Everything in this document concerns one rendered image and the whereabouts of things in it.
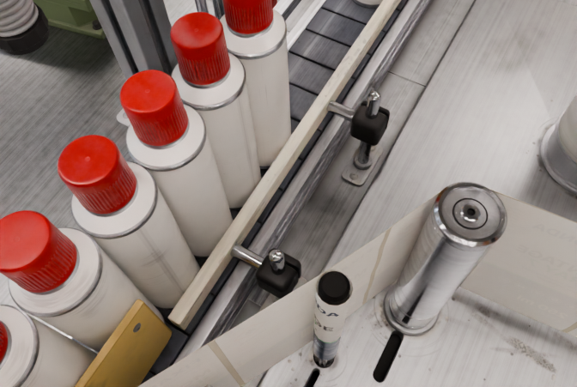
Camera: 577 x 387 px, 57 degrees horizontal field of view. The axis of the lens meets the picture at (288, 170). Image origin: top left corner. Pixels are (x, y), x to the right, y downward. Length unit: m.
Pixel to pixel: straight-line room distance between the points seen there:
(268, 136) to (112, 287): 0.20
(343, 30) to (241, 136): 0.26
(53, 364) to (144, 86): 0.16
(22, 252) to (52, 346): 0.07
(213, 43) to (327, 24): 0.31
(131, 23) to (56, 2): 0.24
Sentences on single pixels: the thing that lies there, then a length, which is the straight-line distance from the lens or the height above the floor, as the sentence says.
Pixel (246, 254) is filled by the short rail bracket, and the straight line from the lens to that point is 0.44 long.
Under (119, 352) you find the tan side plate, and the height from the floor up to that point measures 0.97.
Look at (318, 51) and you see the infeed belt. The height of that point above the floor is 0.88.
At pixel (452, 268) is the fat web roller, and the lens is 0.32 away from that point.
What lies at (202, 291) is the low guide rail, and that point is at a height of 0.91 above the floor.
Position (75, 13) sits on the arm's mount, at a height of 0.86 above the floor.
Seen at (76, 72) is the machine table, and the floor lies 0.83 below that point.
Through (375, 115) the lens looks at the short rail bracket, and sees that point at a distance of 0.49.
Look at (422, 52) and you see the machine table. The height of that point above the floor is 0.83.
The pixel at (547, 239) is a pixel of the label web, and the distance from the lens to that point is 0.34.
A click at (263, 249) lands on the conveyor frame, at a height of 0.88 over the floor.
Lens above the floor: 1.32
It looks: 60 degrees down
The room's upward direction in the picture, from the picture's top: 4 degrees counter-clockwise
